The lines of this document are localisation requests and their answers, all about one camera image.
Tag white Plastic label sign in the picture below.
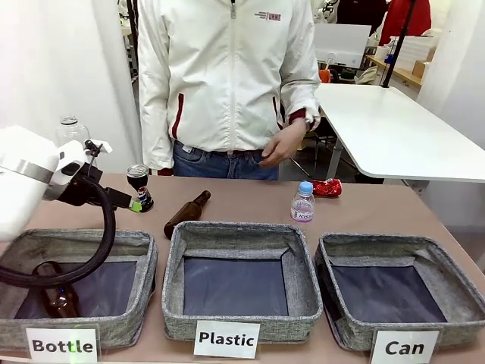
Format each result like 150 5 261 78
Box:
192 319 261 359

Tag small plastic water bottle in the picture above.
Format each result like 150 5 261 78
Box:
290 180 317 224

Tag clear glass jar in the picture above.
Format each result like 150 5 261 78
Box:
56 116 92 149

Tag dark Pepsi drink can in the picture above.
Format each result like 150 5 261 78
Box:
126 163 155 214

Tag person in red jacket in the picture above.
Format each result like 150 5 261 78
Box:
378 0 433 39

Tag black stand pole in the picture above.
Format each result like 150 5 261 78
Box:
382 0 418 89

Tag brown cardboard box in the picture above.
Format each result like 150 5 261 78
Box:
411 59 435 79

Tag person's right forearm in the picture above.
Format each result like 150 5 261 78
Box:
138 86 176 177

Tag white Can label sign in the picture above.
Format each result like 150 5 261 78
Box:
371 328 441 364

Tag cluttered storage shelf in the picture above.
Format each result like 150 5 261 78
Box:
118 0 139 100

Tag white side table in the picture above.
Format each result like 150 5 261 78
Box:
314 83 485 184

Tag crushed red drink can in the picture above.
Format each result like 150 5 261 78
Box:
309 178 343 199

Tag grey fabric basket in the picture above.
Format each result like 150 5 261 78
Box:
314 232 485 352
161 220 324 344
0 227 159 350

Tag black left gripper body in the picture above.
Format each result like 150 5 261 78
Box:
56 168 111 209

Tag brown glass beer bottle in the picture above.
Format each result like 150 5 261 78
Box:
31 262 81 319
163 190 212 240

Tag white Bottle label sign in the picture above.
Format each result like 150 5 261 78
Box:
25 325 101 363

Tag person's left forearm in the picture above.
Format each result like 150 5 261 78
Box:
279 77 324 132

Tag white monitor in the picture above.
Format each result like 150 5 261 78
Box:
313 23 373 67

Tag person in white jacket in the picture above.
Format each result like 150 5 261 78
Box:
136 0 324 181

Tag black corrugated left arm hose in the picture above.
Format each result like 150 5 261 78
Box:
0 177 117 287

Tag stack of white boxes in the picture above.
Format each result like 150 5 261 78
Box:
390 35 441 71

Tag person's left hand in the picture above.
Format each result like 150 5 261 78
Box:
258 118 309 169

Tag metal table legs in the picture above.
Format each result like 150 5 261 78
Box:
290 127 343 180

